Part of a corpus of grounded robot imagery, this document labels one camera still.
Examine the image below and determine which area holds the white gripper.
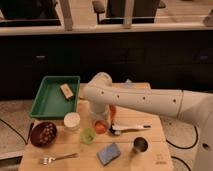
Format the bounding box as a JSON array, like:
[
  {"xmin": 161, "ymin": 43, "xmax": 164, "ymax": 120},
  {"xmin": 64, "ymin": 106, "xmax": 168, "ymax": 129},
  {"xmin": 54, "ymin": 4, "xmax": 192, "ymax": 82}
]
[{"xmin": 89, "ymin": 102, "xmax": 109, "ymax": 121}]

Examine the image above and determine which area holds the red apple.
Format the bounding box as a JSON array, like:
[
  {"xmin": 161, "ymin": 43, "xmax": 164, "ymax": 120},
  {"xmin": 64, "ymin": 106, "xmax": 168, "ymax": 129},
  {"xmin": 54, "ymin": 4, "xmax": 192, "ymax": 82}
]
[{"xmin": 95, "ymin": 121, "xmax": 107, "ymax": 134}]

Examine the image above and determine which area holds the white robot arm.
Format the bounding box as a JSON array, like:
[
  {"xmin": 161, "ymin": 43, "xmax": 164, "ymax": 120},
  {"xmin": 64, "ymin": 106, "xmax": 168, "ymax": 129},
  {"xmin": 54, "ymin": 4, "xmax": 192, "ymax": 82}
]
[{"xmin": 83, "ymin": 72, "xmax": 213, "ymax": 171}]

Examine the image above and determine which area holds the green plastic cup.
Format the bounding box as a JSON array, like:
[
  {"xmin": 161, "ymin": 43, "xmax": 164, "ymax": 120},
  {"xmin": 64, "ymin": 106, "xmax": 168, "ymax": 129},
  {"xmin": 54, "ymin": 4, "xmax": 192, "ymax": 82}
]
[{"xmin": 80, "ymin": 128, "xmax": 95, "ymax": 145}]

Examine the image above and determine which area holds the white plastic cup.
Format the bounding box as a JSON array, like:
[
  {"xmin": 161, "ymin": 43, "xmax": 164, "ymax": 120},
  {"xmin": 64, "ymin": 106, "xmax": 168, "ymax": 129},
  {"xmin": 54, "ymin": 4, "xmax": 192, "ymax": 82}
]
[{"xmin": 64, "ymin": 112, "xmax": 80, "ymax": 130}]

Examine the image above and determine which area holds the metal cup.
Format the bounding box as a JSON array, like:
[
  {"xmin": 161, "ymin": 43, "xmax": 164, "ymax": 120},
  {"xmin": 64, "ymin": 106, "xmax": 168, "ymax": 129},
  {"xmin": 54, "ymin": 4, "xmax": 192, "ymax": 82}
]
[{"xmin": 133, "ymin": 137, "xmax": 148, "ymax": 153}]

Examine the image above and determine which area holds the orange bowl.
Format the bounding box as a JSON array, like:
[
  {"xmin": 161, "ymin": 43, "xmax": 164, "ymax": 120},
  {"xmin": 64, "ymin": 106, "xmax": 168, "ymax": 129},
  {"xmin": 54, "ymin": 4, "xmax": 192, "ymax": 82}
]
[{"xmin": 109, "ymin": 105, "xmax": 117, "ymax": 121}]

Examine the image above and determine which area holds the tan sponge block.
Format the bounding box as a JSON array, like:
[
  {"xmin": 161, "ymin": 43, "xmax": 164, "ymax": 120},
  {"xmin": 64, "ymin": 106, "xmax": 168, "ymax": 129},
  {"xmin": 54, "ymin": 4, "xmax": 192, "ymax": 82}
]
[{"xmin": 60, "ymin": 84, "xmax": 74, "ymax": 99}]

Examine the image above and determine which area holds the blue triangular cloth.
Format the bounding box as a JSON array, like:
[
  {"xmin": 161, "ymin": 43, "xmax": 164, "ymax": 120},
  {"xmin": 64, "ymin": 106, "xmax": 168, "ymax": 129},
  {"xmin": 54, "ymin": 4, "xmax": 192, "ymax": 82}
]
[{"xmin": 124, "ymin": 79, "xmax": 133, "ymax": 85}]

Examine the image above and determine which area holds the blue sponge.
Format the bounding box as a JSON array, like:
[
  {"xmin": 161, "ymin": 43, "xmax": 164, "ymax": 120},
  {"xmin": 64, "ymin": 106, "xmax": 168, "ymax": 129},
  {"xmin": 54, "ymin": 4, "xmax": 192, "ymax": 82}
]
[{"xmin": 97, "ymin": 143, "xmax": 121, "ymax": 166}]

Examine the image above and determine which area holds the green plastic tray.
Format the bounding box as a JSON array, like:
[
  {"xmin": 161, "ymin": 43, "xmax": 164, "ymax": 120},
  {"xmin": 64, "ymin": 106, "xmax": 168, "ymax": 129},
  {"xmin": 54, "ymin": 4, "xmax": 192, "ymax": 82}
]
[{"xmin": 30, "ymin": 76, "xmax": 80, "ymax": 120}]

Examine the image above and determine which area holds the dark red patterned bowl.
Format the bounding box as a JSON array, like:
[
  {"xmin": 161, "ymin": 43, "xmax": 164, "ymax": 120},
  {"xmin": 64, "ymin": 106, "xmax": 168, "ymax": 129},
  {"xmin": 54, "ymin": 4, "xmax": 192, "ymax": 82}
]
[{"xmin": 30, "ymin": 122, "xmax": 57, "ymax": 147}]

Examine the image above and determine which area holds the silver fork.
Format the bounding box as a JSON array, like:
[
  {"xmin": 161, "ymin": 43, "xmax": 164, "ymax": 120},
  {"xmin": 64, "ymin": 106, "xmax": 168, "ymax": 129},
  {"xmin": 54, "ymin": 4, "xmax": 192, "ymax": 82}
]
[{"xmin": 38, "ymin": 153, "xmax": 79, "ymax": 165}]

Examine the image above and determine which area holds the black office chair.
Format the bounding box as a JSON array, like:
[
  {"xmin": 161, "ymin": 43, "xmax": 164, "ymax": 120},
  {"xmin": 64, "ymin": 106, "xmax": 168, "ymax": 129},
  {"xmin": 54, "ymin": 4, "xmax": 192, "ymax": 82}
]
[{"xmin": 92, "ymin": 0, "xmax": 166, "ymax": 25}]

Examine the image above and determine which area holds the black cable left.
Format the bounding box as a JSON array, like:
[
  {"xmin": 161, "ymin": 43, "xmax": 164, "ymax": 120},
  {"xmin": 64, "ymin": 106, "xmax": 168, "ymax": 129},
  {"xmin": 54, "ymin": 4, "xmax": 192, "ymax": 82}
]
[{"xmin": 0, "ymin": 118, "xmax": 35, "ymax": 146}]

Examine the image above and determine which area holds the black cable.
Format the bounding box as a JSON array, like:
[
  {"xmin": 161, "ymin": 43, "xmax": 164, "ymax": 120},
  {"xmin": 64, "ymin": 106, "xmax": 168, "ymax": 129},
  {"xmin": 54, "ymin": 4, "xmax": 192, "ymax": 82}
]
[
  {"xmin": 165, "ymin": 136, "xmax": 198, "ymax": 171},
  {"xmin": 0, "ymin": 118, "xmax": 35, "ymax": 146}
]

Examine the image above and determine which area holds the black cable right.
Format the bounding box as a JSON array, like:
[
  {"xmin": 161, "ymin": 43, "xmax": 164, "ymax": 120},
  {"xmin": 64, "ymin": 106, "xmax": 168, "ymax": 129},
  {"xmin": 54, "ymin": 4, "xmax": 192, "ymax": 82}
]
[{"xmin": 165, "ymin": 136, "xmax": 198, "ymax": 171}]

